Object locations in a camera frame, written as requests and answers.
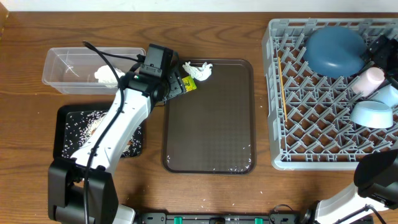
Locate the clear plastic bin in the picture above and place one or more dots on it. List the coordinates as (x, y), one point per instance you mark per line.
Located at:
(71, 71)

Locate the light blue cup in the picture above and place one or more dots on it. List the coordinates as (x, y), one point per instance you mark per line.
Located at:
(387, 95)

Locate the foil wrapper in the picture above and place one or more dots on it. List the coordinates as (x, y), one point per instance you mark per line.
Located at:
(189, 83)

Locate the black waste tray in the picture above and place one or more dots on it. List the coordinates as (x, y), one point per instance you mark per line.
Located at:
(61, 121)

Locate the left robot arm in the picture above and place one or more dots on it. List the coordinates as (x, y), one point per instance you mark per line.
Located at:
(81, 188)

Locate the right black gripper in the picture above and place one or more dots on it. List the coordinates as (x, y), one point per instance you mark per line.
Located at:
(382, 57)

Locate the grey dishwasher rack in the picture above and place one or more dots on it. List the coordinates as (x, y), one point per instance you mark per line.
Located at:
(318, 133)

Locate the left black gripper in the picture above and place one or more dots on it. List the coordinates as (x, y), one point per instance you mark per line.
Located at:
(178, 84)

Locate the wooden chopstick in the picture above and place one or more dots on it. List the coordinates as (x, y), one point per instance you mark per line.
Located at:
(282, 89)

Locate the crumpled white tissue top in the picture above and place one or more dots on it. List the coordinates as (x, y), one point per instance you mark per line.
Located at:
(199, 73)

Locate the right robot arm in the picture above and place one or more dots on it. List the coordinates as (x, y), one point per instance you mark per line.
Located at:
(374, 188)

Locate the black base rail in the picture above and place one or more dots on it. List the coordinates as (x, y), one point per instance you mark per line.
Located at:
(274, 217)

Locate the dark brown serving tray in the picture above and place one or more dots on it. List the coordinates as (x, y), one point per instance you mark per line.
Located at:
(211, 130)

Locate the light blue bowl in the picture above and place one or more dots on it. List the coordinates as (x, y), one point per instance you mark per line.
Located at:
(372, 114)

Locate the white rice pile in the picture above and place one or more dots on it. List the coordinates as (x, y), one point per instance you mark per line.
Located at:
(81, 125)

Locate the pale pink cup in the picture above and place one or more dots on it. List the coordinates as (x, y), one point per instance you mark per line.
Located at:
(369, 81)

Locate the white tissue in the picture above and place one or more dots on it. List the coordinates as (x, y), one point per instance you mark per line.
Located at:
(105, 75)
(199, 73)

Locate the dark blue plate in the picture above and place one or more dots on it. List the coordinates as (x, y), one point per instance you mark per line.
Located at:
(335, 52)

